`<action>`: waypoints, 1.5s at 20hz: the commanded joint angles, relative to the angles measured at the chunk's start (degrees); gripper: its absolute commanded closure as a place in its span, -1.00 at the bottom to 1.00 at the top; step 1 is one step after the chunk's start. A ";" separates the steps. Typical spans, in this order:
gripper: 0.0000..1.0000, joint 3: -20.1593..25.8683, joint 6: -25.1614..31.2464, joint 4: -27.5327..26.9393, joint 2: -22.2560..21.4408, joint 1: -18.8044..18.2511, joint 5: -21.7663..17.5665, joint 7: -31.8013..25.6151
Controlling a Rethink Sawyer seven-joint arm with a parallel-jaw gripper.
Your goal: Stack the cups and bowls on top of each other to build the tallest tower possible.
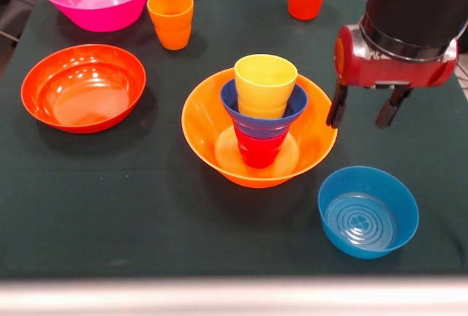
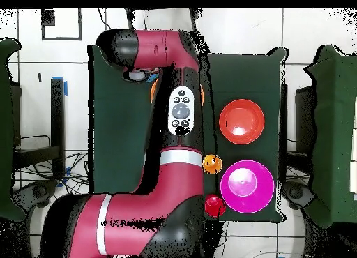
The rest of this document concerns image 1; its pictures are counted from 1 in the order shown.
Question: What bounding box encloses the shallow red-orange bowl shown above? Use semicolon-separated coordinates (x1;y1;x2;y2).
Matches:
20;44;147;135

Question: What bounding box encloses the yellow cup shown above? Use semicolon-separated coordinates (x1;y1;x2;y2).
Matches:
233;54;299;119

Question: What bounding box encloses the tangle of floor cables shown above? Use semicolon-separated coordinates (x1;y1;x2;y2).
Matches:
443;10;468;92

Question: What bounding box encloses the light blue bowl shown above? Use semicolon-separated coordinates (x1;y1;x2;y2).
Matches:
317;165;420;260

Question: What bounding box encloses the magenta cup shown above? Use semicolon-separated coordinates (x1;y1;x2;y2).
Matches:
233;125;287;169

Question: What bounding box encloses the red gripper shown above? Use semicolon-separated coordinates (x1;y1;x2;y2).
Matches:
325;23;460;129

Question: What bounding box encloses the dark green tablecloth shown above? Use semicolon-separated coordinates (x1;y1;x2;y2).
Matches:
0;0;468;280

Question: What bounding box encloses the dark blue bowl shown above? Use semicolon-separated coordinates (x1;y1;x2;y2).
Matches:
219;78;309;140

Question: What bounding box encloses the small orange cup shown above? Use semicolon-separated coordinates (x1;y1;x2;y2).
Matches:
146;0;195;51

